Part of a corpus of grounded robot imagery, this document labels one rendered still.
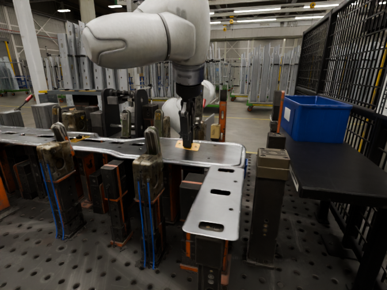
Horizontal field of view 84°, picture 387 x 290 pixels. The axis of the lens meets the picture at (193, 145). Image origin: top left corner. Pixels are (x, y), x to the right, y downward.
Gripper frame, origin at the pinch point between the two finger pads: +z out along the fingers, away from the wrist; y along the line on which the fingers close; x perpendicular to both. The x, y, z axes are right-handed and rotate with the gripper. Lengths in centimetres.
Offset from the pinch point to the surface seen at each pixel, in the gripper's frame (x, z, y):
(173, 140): -7.8, 8.9, -6.9
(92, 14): -500, 88, -646
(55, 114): -70, 11, -13
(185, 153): 0.3, 3.6, 4.7
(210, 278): 15.8, -0.5, 41.4
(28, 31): -338, 46, -251
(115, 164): -18.9, 2.6, 16.6
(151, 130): -6.6, -10.8, 13.6
